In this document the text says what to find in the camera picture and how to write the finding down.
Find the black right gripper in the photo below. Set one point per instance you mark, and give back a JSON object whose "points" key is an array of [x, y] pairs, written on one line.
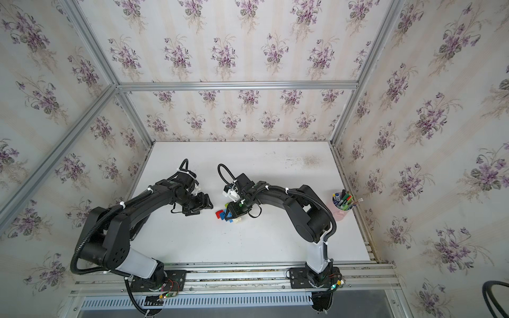
{"points": [[232, 208]]}

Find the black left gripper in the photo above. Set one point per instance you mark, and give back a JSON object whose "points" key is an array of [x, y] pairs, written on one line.
{"points": [[203, 203]]}

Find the dark blue square lego brick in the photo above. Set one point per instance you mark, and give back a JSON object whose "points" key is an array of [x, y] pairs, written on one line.
{"points": [[228, 216]]}

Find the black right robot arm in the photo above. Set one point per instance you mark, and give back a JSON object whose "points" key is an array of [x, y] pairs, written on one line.
{"points": [[309, 215]]}

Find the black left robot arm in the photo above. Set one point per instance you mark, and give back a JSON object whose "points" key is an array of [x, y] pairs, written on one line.
{"points": [[105, 240]]}

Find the pink pen holder cup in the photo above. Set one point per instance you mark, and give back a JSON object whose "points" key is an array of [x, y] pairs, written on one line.
{"points": [[344, 201]]}

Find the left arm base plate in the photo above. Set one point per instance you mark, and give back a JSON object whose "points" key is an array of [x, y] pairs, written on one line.
{"points": [[172, 281]]}

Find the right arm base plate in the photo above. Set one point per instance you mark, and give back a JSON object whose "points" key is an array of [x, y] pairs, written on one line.
{"points": [[314, 278]]}

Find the white vented cable duct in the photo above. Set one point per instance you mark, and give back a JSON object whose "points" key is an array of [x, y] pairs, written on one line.
{"points": [[198, 301]]}

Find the aluminium mounting rail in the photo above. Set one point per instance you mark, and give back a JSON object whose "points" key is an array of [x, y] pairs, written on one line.
{"points": [[215, 278]]}

